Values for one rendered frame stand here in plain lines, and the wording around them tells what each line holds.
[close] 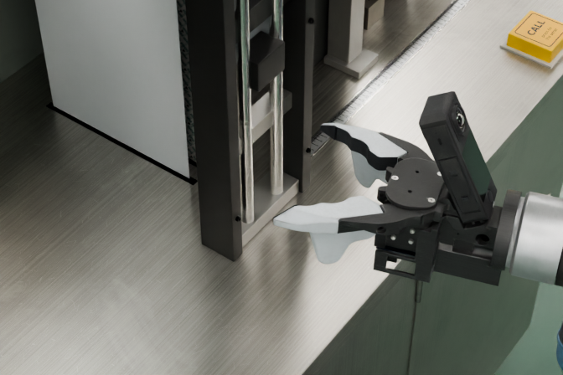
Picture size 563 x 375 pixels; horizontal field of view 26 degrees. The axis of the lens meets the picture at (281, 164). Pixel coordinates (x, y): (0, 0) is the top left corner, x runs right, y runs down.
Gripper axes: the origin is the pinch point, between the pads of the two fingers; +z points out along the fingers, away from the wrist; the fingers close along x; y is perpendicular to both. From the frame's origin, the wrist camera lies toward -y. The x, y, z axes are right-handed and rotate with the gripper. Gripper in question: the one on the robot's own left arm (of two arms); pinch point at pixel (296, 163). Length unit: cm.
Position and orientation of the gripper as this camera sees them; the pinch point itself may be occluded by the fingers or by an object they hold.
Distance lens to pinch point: 109.9
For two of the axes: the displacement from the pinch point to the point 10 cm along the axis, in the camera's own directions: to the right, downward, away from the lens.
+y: -0.4, 8.0, 6.0
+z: -9.5, -2.1, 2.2
